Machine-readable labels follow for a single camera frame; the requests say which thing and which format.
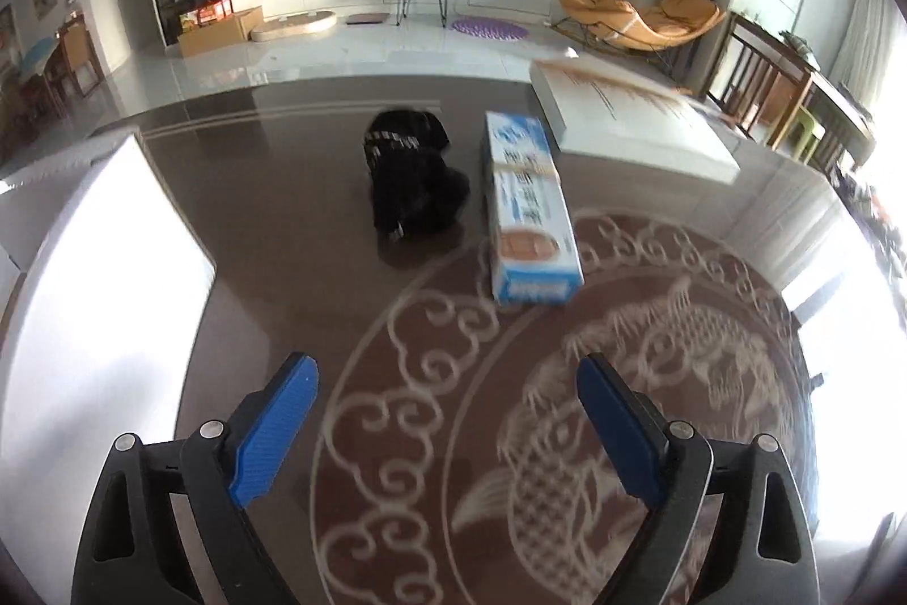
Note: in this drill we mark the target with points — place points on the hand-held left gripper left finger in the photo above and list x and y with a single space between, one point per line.
273 428

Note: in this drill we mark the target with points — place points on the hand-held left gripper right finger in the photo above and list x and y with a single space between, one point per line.
620 428

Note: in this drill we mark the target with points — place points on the blue and white carton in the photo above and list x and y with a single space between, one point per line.
528 208

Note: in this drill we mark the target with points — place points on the black cloth pouch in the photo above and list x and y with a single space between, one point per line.
414 180

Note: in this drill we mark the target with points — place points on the white flat box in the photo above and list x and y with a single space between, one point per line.
623 126

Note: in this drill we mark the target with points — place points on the heap of small household goods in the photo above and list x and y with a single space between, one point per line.
878 215

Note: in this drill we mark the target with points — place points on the green plastic stool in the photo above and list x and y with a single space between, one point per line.
808 134

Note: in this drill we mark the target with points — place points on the dark wooden chair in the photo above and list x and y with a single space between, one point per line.
751 73

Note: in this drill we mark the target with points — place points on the wooden sideboard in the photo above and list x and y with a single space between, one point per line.
836 102

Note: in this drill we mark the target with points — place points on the brown cardboard box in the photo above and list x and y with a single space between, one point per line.
227 31

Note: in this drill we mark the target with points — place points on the round wooden board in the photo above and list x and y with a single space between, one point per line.
294 25

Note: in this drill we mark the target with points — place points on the orange lounge chair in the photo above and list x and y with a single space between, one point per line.
609 13

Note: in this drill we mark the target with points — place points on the wooden dining chair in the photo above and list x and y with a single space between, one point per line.
78 56

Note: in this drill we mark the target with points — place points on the grey bathroom scale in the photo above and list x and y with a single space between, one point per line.
367 18

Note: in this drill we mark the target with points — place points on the purple floor mat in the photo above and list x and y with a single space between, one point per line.
489 27

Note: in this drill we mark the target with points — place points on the blue cloth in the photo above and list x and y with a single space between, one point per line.
39 58

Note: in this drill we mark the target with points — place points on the white window curtain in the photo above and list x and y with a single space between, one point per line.
861 31

